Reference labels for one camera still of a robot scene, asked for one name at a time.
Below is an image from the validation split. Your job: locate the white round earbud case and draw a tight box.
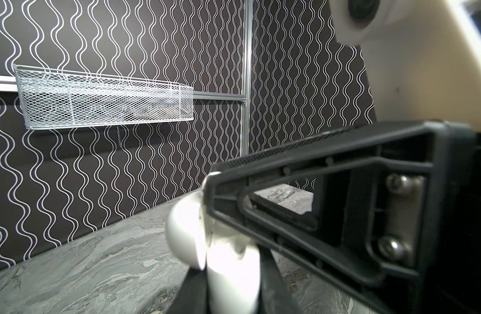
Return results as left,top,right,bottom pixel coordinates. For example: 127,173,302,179
165,187,261,313

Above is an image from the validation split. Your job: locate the white wire mesh basket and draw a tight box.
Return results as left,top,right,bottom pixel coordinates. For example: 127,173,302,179
13,64,194,130

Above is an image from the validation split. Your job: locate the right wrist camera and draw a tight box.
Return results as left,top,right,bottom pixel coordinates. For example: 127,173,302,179
329,0,481,132

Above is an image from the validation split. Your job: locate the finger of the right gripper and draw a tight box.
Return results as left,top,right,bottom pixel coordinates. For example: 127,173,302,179
203,120,476,313

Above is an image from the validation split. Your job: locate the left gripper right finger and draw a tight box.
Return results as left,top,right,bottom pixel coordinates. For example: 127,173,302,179
258,247,302,314

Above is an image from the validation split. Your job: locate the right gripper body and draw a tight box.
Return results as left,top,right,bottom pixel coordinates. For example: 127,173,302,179
409,133,481,313

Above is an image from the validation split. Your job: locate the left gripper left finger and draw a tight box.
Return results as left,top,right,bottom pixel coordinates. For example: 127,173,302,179
166,268,209,314

